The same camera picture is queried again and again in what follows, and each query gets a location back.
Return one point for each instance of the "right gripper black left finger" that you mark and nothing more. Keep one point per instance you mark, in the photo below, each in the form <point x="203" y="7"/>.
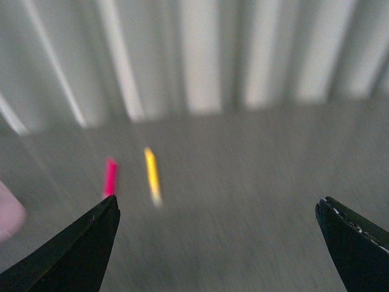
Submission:
<point x="75" y="259"/>

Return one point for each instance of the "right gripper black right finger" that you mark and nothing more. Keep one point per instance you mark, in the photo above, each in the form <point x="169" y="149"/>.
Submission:
<point x="357" y="246"/>

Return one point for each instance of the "pink marker pen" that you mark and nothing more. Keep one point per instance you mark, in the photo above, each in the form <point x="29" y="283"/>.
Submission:
<point x="111" y="175"/>

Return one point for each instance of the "pink mesh pen cup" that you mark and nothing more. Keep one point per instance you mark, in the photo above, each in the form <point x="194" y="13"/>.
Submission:
<point x="13" y="214"/>

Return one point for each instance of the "yellow marker pen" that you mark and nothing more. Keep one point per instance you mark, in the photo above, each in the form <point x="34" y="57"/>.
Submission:
<point x="153" y="177"/>

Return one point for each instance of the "white pleated curtain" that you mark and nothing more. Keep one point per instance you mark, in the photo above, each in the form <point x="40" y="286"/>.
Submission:
<point x="85" y="64"/>

